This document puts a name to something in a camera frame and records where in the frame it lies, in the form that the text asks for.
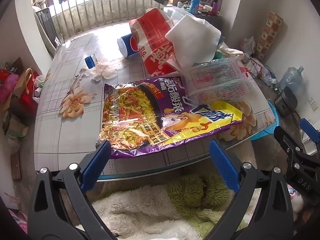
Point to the tall patterned box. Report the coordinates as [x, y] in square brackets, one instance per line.
[268, 33]

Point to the pink bag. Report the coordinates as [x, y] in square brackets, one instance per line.
[8, 87]

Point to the clear red-printed plastic bag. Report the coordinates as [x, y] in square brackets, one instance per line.
[217, 80]

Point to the pile of clear plastic bags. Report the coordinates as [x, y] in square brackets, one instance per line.
[268, 77]

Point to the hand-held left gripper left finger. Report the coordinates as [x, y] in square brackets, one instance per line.
[96, 162]

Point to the green cardboard box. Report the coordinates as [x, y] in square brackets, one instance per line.
[15, 127]

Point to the metal balcony railing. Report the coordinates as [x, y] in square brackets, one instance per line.
[82, 22]

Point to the red paper bag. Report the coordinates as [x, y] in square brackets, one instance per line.
[28, 97]

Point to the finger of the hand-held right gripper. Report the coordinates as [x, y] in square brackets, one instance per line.
[308, 130]
[282, 137]

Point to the purple yellow snack packet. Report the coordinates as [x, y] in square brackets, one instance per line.
[140, 110]

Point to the black rice cooker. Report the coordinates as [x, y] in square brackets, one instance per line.
[285, 100]

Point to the wooden plank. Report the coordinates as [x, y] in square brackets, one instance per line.
[16, 166]

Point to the white green fluffy blanket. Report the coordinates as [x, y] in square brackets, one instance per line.
[150, 205]

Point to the white plastic bag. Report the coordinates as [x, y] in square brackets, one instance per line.
[247, 45]

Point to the blue paper cup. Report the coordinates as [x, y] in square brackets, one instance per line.
[126, 45]

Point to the pink white bedding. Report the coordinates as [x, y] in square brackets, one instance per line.
[295, 202]

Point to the empty blue water jug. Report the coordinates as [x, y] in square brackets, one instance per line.
[292, 78]

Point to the red white plastic wrapper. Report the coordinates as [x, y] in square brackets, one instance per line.
[152, 42]

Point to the purple cup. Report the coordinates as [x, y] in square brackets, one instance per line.
[215, 7]

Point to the white tissue paper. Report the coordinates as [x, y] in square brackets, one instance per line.
[192, 37]

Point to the white wall socket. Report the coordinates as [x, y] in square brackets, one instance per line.
[313, 103]

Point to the cream crumpled cloth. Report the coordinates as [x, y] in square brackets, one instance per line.
[231, 52]

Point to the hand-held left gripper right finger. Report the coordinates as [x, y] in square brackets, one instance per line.
[225, 165]

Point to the blue detergent bottle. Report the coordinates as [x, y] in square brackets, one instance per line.
[195, 6]

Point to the blue plastic basket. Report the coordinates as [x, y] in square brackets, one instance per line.
[271, 127]

